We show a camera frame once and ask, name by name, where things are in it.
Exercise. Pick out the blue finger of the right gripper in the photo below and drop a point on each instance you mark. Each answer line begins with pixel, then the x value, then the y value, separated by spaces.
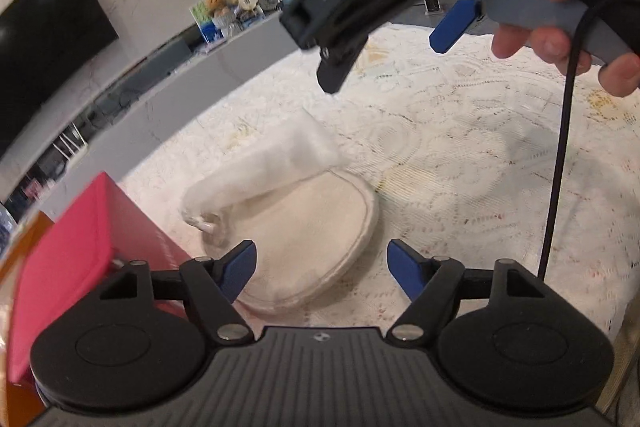
pixel 338 56
pixel 458 19

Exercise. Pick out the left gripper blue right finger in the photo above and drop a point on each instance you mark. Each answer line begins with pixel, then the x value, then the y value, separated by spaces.
pixel 431 284

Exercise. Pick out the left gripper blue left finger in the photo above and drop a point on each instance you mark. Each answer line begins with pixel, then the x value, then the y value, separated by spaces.
pixel 210 289

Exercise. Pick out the black television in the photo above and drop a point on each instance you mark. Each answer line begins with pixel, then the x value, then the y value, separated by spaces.
pixel 43 43

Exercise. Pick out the white lace blanket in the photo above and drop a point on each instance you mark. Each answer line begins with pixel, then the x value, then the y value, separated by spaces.
pixel 460 149

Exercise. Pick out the plush toys gift set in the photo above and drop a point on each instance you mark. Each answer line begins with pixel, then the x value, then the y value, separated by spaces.
pixel 222 19

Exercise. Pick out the red box lid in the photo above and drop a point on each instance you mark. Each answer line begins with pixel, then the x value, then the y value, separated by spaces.
pixel 101 225

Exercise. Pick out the white wifi router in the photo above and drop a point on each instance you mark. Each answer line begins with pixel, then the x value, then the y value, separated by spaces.
pixel 70 143

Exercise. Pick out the round cream cushion pad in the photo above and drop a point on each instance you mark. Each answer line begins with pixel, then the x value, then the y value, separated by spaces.
pixel 307 235

